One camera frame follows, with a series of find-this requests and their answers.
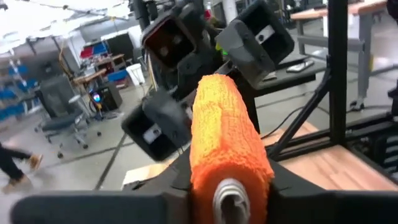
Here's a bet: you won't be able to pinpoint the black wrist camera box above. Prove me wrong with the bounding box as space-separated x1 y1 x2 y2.
141 9 205 72

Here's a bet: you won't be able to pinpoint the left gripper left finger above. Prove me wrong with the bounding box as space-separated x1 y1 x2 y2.
11 146 193 224

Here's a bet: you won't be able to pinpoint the white waste bin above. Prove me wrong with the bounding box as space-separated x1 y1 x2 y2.
126 63 146 86

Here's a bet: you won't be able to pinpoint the black computer tower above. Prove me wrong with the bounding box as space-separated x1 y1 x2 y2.
88 82 124 113

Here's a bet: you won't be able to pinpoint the grey-legged wooden desk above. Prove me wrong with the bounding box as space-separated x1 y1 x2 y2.
290 0 398 111

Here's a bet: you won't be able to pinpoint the black aluminium rig frame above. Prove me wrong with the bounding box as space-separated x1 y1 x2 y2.
266 0 398 164

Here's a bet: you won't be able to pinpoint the person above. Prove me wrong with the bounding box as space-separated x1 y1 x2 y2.
0 141 44 194

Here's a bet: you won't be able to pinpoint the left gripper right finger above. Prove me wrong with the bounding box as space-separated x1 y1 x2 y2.
266 159 398 224

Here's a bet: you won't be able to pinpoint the orange elastic bandage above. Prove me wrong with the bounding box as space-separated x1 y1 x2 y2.
188 73 275 224

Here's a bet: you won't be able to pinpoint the grey flat device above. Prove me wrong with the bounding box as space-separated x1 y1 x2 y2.
285 60 315 74

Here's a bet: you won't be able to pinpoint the black floor cable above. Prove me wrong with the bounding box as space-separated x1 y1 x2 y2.
260 104 330 140

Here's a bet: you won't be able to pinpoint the black side table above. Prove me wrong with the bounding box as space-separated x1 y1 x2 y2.
236 54 327 134

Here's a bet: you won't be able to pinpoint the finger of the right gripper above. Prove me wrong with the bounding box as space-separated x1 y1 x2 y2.
151 90 193 146
216 18 275 90

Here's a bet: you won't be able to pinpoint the grey office chair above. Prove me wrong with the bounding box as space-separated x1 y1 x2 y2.
33 75 103 159

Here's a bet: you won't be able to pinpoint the blue storage bins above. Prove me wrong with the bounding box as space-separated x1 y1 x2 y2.
0 63 41 122

